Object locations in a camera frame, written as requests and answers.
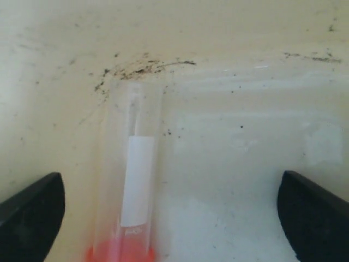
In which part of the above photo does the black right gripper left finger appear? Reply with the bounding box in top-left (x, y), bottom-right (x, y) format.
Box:
top-left (1, 172), bottom-right (65, 262)

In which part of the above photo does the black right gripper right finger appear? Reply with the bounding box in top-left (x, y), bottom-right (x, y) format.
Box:
top-left (276, 170), bottom-right (348, 261)

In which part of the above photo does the orange-capped clear tube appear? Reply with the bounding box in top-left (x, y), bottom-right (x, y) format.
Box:
top-left (85, 80), bottom-right (163, 261)

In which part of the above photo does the small cream bin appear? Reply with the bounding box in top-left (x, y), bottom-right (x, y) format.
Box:
top-left (1, 1), bottom-right (348, 261)

